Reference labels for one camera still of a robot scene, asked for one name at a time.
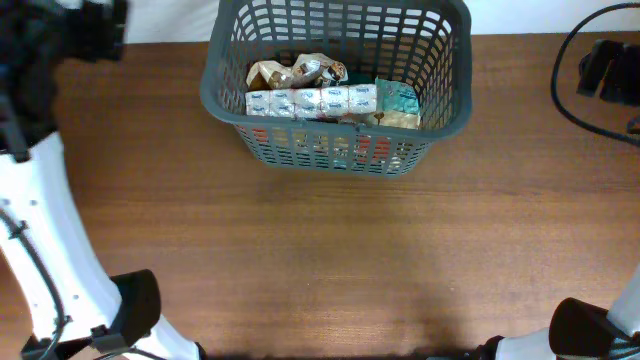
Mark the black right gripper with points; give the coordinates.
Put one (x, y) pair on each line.
(593, 67)

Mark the mint green wipes pack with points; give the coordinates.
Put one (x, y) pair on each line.
(396, 96)

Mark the beige paper snack pouch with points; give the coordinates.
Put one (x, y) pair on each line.
(390, 118)

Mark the tan snack bag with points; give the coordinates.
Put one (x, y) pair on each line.
(309, 71)

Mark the orange San Remo spaghetti pack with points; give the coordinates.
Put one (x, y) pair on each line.
(303, 148)

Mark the green Nescafe coffee bag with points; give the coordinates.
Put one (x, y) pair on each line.
(359, 78)

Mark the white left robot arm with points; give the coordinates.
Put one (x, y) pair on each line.
(74, 304)

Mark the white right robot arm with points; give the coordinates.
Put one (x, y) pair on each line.
(579, 330)

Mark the grey plastic lattice basket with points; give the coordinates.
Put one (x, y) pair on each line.
(425, 44)

